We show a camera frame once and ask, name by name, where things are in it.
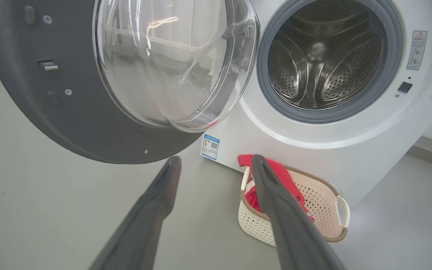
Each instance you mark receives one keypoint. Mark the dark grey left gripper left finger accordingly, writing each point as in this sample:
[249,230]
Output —
[144,225]

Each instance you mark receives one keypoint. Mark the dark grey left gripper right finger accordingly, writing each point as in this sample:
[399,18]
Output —
[291,232]

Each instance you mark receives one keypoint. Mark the red garment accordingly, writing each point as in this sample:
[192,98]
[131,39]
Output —
[283,176]

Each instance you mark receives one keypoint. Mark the round washing machine door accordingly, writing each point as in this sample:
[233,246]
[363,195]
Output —
[51,112]

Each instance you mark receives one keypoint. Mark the cream perforated laundry basket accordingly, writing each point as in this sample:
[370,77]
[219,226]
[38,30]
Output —
[321,210]

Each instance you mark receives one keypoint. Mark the white front-load washing machine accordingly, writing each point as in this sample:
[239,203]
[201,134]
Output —
[351,150]

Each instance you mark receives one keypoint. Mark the blue white energy label sticker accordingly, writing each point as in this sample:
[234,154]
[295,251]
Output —
[210,147]

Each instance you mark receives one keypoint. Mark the grey warning label sticker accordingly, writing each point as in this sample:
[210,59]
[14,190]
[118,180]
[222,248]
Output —
[417,50]

